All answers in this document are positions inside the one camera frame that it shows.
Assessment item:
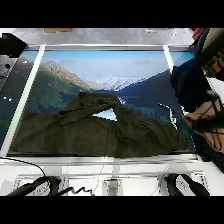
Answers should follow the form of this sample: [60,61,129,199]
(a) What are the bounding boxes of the dark olive trousers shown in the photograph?
[9,91,190,160]

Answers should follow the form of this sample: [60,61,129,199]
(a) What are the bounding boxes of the red garment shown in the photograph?
[191,27,207,40]

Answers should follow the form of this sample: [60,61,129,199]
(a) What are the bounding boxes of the coiled black cable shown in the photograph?
[59,186,95,197]

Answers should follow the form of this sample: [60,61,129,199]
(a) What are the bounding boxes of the black and orange checked garment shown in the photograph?
[195,32,224,82]

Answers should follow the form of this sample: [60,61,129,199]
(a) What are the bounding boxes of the navy blue garment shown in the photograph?
[170,57,210,115]

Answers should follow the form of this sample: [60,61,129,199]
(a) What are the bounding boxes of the silver frame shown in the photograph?
[0,154,224,197]

